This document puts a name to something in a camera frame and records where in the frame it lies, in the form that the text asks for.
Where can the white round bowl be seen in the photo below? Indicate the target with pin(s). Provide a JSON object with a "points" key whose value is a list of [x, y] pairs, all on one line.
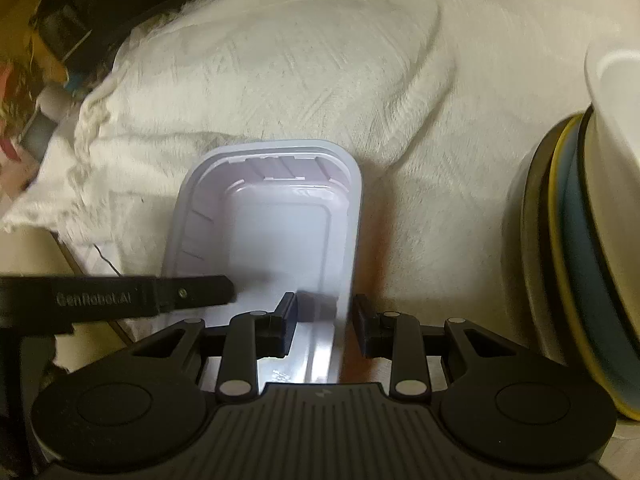
{"points": [[612, 75]]}

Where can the white textured cloth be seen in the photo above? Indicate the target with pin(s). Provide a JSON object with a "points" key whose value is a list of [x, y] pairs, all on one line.
{"points": [[438, 100]]}

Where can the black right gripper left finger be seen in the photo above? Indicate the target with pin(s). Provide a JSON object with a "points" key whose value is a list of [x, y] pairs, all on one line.
{"points": [[250, 337]]}

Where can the lavender rectangular plastic tray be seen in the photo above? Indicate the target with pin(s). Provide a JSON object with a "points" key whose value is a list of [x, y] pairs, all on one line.
{"points": [[275, 217]]}

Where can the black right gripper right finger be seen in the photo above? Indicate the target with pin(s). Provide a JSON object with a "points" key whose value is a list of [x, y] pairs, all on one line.
{"points": [[395, 337]]}

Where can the cluttered items at left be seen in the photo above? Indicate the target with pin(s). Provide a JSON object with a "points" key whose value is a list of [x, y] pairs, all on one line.
{"points": [[27, 65]]}

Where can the stack of coloured plates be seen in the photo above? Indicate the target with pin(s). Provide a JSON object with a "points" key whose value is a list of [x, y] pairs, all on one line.
{"points": [[575, 309]]}

